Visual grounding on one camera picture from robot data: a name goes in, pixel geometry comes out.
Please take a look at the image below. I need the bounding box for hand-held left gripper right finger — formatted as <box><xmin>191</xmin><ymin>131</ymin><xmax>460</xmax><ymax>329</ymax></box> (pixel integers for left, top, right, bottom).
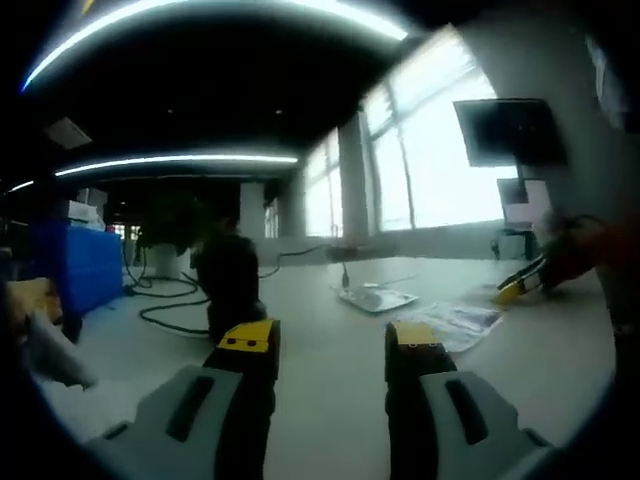
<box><xmin>384</xmin><ymin>321</ymin><xmax>554</xmax><ymax>480</ymax></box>

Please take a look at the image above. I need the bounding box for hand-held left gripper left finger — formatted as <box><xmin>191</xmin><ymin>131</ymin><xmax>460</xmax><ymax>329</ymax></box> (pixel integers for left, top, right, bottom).
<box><xmin>84</xmin><ymin>318</ymin><xmax>282</xmax><ymax>480</ymax></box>

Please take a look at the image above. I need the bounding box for translucent blue sheet goods packet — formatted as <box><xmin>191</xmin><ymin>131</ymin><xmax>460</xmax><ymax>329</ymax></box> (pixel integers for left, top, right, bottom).
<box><xmin>414</xmin><ymin>301</ymin><xmax>505</xmax><ymax>353</ymax></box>

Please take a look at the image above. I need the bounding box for person's right hand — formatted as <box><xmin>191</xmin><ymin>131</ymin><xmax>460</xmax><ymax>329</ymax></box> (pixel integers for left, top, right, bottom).
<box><xmin>542</xmin><ymin>222</ymin><xmax>609</xmax><ymax>295</ymax></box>

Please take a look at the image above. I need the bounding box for small desk monitor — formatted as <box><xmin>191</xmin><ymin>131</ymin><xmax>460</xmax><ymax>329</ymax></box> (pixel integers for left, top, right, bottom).
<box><xmin>496</xmin><ymin>177</ymin><xmax>551</xmax><ymax>226</ymax></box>

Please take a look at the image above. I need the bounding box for white table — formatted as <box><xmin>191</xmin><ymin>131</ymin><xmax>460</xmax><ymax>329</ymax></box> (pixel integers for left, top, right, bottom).
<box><xmin>37</xmin><ymin>255</ymin><xmax>616</xmax><ymax>480</ymax></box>

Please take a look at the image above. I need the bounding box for large window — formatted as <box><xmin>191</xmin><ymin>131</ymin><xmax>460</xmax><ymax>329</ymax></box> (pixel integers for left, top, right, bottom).
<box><xmin>362</xmin><ymin>29</ymin><xmax>506</xmax><ymax>232</ymax></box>

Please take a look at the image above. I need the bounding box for black barcode scanner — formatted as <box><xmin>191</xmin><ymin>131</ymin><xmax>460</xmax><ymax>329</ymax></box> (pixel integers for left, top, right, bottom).
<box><xmin>193</xmin><ymin>234</ymin><xmax>269</xmax><ymax>341</ymax></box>

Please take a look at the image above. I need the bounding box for white cloth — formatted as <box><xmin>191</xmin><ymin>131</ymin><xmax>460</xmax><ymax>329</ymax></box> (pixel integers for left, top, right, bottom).
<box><xmin>27</xmin><ymin>309</ymin><xmax>99</xmax><ymax>389</ymax></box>

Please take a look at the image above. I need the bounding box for potted green plant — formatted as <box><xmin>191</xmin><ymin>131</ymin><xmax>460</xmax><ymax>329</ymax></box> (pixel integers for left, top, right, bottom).
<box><xmin>134</xmin><ymin>199</ymin><xmax>201</xmax><ymax>276</ymax></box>

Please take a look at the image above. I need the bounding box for blue plastic crate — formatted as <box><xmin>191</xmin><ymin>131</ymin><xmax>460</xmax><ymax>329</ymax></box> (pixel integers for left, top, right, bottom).
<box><xmin>32</xmin><ymin>222</ymin><xmax>124</xmax><ymax>321</ymax></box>

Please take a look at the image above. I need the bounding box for tan cardboard box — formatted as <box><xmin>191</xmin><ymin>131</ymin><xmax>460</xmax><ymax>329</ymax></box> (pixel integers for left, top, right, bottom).
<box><xmin>7</xmin><ymin>279</ymin><xmax>64</xmax><ymax>326</ymax></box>

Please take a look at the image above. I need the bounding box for narrow window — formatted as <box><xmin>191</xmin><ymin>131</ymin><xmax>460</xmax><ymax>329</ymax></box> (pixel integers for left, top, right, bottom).
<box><xmin>304</xmin><ymin>132</ymin><xmax>344</xmax><ymax>239</ymax></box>

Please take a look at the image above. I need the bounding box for white cardboard box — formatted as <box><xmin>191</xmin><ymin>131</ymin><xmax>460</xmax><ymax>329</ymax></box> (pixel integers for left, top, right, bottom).
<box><xmin>67</xmin><ymin>199</ymin><xmax>106</xmax><ymax>231</ymax></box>

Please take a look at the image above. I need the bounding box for long ceiling light strip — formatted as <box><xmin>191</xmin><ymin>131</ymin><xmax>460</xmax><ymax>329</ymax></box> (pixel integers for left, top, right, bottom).
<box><xmin>22</xmin><ymin>0</ymin><xmax>409</xmax><ymax>94</ymax></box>
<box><xmin>54</xmin><ymin>153</ymin><xmax>299</xmax><ymax>179</ymax></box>

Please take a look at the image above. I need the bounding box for ceiling vent panel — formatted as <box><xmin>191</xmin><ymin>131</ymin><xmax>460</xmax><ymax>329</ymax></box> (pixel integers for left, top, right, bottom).
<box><xmin>43</xmin><ymin>117</ymin><xmax>94</xmax><ymax>150</ymax></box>

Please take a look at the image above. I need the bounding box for thick black power cable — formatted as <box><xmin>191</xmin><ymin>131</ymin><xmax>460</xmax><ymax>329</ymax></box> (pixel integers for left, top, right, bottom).
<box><xmin>139</xmin><ymin>299</ymin><xmax>211</xmax><ymax>336</ymax></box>
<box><xmin>122</xmin><ymin>244</ymin><xmax>201</xmax><ymax>299</ymax></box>

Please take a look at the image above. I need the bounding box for black wall monitor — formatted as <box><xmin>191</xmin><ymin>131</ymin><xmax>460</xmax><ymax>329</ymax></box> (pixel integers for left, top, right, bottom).
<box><xmin>453</xmin><ymin>98</ymin><xmax>569</xmax><ymax>168</ymax></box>

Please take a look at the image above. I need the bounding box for dark cable box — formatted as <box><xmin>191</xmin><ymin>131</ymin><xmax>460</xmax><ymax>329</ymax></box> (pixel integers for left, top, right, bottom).
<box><xmin>325</xmin><ymin>244</ymin><xmax>364</xmax><ymax>260</ymax></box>

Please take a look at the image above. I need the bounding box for thin black scanner cable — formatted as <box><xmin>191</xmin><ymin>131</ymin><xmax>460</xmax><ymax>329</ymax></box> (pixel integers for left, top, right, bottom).
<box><xmin>257</xmin><ymin>244</ymin><xmax>331</xmax><ymax>277</ymax></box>

